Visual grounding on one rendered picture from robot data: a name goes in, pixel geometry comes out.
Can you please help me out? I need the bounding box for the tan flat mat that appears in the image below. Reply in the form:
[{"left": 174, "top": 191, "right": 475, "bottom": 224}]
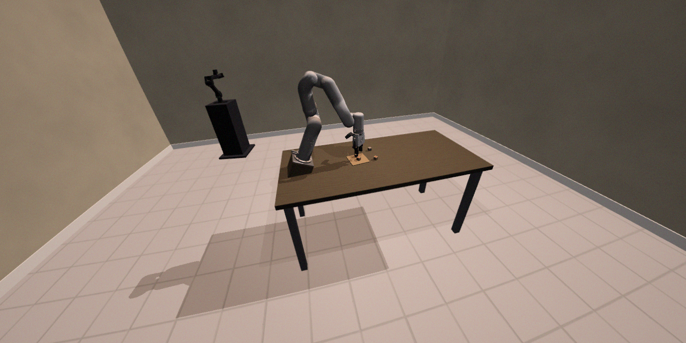
[{"left": 347, "top": 153, "right": 370, "bottom": 166}]

